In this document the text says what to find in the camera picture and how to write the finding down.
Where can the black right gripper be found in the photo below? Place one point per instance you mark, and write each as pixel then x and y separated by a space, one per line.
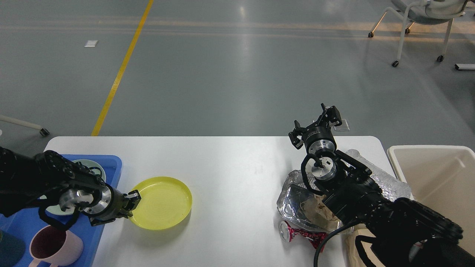
pixel 320 137

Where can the white office chair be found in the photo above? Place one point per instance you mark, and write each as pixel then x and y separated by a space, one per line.
pixel 422 12

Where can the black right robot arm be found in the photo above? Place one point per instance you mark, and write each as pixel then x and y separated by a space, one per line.
pixel 406 233

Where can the crushed red can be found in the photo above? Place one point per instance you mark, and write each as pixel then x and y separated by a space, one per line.
pixel 288 233

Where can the yellow plastic plate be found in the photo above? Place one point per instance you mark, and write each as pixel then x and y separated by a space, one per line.
pixel 165 202

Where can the brown paper bag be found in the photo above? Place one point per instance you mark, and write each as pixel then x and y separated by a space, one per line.
pixel 353 257

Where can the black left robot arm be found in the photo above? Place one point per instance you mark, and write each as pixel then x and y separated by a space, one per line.
pixel 60 189

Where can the floor outlet plate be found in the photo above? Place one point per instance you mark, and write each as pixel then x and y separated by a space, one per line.
pixel 343 127

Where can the white caster leg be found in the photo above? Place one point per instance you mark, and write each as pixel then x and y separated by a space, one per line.
pixel 43 131

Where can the pale green plate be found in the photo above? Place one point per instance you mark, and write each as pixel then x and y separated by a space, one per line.
pixel 93 166

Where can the blue plastic tray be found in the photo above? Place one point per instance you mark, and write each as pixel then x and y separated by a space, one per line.
pixel 26 223

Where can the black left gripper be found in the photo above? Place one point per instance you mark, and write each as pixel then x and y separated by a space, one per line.
pixel 112 205

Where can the crumpled silver foil wrapper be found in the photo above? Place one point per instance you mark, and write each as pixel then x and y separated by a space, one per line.
pixel 297 205

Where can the pink mug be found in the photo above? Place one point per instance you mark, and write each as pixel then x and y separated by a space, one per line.
pixel 56 247

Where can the beige plastic bin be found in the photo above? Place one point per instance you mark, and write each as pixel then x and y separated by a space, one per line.
pixel 441 177

